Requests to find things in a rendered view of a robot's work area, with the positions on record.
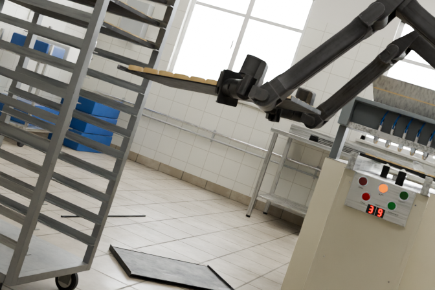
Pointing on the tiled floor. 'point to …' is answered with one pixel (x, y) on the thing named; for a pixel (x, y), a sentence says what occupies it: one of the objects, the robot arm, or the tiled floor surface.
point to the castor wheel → (68, 283)
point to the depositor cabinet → (317, 221)
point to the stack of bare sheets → (168, 270)
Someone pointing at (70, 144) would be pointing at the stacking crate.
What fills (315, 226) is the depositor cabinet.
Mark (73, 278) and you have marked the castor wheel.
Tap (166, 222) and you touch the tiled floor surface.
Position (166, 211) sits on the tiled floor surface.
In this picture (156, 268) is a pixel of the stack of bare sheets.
